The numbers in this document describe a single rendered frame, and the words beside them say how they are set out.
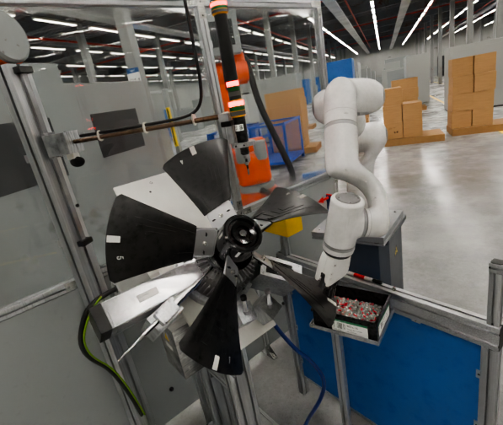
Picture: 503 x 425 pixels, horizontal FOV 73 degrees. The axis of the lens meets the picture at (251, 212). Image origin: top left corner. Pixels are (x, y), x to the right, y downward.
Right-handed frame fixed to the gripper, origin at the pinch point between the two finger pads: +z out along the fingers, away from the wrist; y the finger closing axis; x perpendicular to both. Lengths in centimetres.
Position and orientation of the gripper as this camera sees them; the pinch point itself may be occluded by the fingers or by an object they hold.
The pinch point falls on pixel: (329, 290)
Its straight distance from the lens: 106.3
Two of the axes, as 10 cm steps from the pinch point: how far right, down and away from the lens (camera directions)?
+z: -0.3, 8.5, 5.3
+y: -7.6, 3.3, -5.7
